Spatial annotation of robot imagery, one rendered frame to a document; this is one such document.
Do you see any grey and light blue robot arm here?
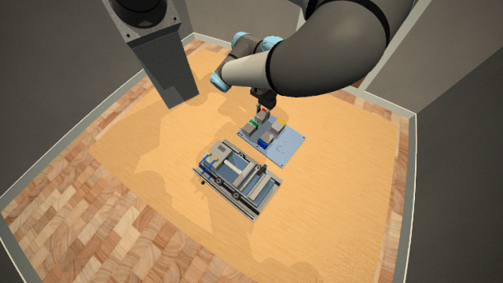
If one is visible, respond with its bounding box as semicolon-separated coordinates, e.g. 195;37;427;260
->
108;0;415;97

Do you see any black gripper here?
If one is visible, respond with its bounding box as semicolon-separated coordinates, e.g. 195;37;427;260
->
250;87;277;121

